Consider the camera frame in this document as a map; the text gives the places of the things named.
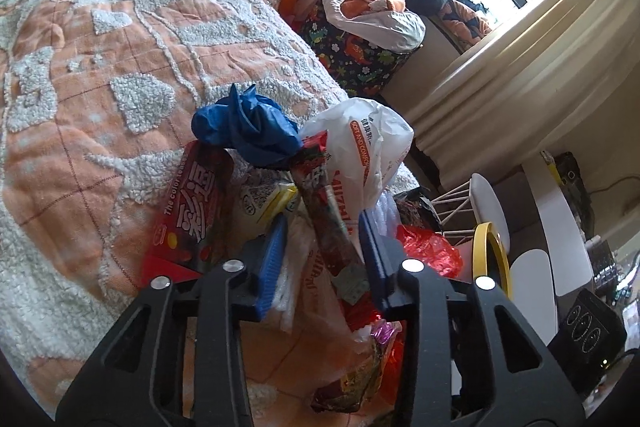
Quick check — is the magenta yellow snack bag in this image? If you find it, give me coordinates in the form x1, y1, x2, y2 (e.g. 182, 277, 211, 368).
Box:
310, 319, 402, 414

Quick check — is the red plastic bag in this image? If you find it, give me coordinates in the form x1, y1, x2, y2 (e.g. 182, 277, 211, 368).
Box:
396, 225, 463, 279

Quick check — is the brown chocolate bar wrapper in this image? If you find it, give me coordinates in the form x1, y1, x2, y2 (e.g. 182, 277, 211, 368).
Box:
290, 131, 369, 306

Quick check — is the blue plastic bag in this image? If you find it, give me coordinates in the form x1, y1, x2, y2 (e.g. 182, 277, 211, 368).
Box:
191, 84, 303, 170

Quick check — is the yellow rimmed trash bin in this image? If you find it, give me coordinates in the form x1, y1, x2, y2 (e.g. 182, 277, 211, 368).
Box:
472, 222, 513, 298

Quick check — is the white vanity desk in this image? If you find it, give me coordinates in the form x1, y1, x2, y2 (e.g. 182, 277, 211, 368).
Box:
511, 154, 594, 343

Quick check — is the dark bag on desk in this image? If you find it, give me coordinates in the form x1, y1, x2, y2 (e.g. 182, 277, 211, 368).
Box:
553, 152, 594, 239

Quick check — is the red candy box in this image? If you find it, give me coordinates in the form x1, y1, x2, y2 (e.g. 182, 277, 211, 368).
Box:
141, 141, 234, 286

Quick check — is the yellow white snack packet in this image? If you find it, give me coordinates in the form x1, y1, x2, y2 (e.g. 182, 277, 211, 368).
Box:
234, 181, 298, 239

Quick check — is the white orange shopping bag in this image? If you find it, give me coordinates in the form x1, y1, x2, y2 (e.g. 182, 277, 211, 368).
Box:
300, 98, 413, 236

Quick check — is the cream curtain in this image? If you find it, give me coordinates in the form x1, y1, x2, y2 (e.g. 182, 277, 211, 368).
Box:
406, 0, 639, 187

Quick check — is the dinosaur print laundry basket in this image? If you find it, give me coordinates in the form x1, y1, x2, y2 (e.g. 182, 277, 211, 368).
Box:
299, 1, 411, 98

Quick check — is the orange white tufted blanket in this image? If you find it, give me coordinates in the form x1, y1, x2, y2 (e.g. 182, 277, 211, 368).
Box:
1, 0, 347, 416

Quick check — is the white bag with clothes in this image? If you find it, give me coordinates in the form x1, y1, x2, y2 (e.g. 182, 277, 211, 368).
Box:
322, 0, 426, 54

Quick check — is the white wire stool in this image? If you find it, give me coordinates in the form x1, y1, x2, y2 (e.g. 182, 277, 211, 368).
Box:
431, 173, 511, 253

